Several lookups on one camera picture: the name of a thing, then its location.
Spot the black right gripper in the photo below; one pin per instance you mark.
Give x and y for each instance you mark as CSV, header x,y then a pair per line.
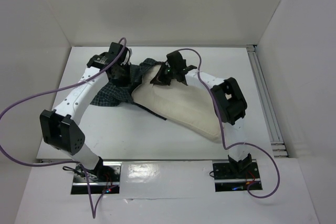
x,y
163,76

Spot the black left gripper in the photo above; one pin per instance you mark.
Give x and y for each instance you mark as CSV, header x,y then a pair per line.
x,y
126,81

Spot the dark checkered pillowcase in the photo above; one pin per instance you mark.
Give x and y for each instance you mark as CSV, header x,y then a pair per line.
x,y
111,95

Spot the cream white pillow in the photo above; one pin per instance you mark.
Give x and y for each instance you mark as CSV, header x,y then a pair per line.
x,y
187,106

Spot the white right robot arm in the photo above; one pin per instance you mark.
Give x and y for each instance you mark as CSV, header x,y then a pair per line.
x,y
228,100

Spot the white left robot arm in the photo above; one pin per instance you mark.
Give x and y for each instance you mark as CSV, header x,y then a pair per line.
x,y
60,126

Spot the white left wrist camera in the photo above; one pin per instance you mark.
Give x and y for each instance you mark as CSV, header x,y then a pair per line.
x,y
127,57

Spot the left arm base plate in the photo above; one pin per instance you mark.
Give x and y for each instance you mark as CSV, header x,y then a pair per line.
x,y
110,184

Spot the aluminium frame rail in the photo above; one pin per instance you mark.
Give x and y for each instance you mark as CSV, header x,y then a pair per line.
x,y
276,139

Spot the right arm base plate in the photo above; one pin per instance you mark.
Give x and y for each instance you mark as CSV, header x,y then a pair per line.
x,y
226,180

